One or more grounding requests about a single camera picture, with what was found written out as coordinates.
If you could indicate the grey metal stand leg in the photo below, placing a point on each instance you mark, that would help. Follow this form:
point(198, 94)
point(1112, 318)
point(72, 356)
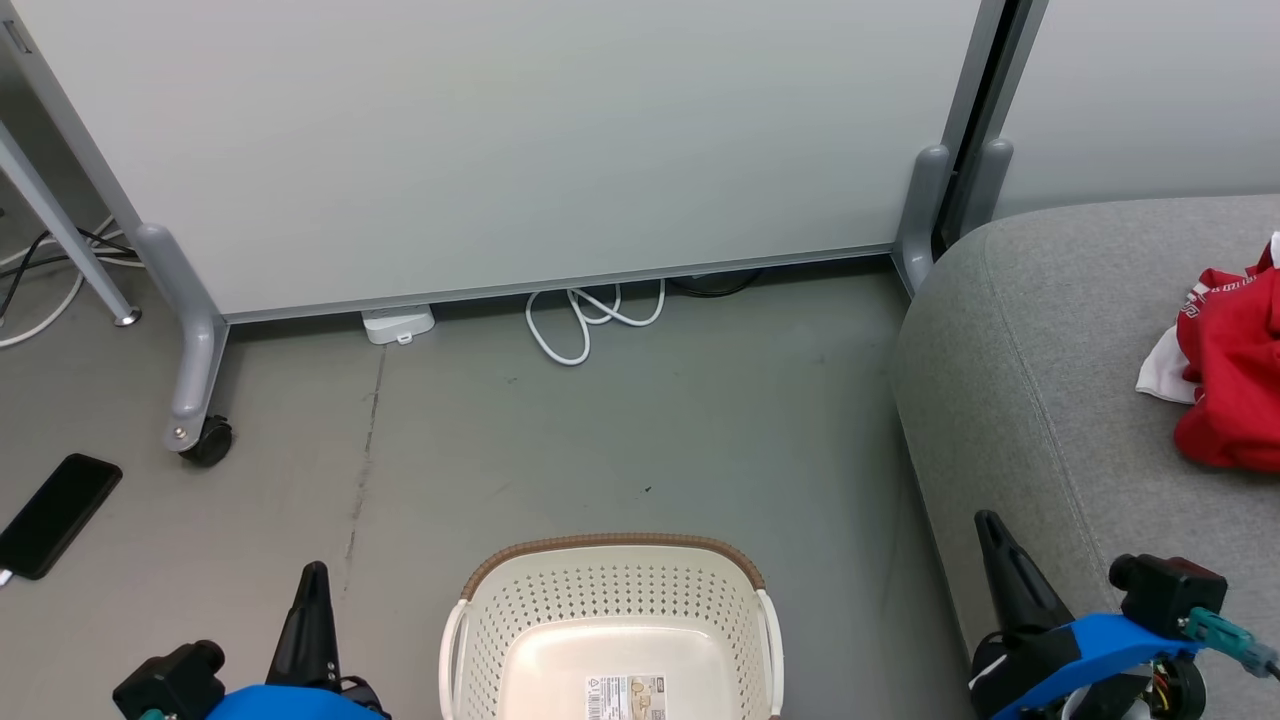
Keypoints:
point(60, 235)

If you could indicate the grey partition foot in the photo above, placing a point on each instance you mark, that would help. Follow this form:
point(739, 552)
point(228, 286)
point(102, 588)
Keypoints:
point(922, 220)
point(985, 185)

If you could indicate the paper label sticker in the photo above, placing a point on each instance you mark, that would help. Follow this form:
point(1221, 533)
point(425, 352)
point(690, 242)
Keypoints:
point(625, 697)

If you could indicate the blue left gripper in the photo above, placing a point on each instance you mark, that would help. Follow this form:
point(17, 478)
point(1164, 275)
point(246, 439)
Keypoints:
point(290, 705)

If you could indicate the grey fabric sofa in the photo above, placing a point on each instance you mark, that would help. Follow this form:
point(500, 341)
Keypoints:
point(1030, 400)

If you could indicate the grey partition leg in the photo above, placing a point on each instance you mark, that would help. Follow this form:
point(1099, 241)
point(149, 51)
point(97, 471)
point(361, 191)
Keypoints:
point(195, 340)

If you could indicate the white partition panel grey frame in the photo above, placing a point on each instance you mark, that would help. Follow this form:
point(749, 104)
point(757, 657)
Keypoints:
point(1150, 100)
point(500, 140)

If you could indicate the red and white garment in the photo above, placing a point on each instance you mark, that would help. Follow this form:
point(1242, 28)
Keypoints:
point(1235, 380)

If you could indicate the black caster wheel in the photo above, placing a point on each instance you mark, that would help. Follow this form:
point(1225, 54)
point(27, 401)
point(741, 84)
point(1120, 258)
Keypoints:
point(210, 442)

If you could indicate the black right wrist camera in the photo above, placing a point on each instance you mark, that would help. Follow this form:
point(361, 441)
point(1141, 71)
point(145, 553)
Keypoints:
point(1165, 595)

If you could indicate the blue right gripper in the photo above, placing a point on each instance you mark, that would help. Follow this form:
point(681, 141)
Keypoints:
point(1090, 645)

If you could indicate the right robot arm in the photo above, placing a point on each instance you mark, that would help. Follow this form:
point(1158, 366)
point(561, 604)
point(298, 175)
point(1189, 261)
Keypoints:
point(1175, 692)

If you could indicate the black smartphone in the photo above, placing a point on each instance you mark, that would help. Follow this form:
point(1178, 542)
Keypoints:
point(58, 515)

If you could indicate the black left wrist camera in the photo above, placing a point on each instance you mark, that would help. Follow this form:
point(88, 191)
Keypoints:
point(170, 680)

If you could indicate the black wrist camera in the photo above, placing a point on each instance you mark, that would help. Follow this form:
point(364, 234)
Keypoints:
point(1165, 595)
point(170, 680)

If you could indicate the white power adapter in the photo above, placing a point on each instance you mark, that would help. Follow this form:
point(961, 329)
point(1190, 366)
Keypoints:
point(398, 323)

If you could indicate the cream perforated laundry basket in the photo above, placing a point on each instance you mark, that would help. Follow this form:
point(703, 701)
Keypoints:
point(610, 620)

